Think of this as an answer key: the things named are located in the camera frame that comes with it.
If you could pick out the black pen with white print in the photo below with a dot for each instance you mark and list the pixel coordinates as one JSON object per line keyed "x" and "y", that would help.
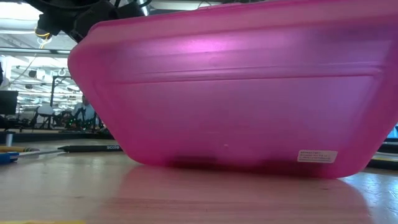
{"x": 90, "y": 148}

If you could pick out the red plastic pencil box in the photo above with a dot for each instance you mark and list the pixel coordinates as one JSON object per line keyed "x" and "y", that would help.
{"x": 233, "y": 109}

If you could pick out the yellow pencil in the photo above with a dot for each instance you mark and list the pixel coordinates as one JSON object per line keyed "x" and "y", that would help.
{"x": 12, "y": 148}

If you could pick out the black ceiling device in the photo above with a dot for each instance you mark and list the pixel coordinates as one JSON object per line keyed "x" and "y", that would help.
{"x": 42, "y": 32}

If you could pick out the person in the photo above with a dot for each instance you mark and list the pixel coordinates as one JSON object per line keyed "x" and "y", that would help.
{"x": 84, "y": 113}

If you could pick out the black monitor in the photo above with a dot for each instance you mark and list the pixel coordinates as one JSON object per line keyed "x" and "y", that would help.
{"x": 7, "y": 102}

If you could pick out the silver ceiling duct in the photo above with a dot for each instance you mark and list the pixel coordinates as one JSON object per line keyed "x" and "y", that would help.
{"x": 143, "y": 7}

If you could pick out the black stand frame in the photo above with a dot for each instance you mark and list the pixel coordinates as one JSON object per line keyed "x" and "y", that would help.
{"x": 74, "y": 77}

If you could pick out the silver metal post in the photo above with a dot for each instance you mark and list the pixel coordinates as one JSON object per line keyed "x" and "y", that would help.
{"x": 9, "y": 140}

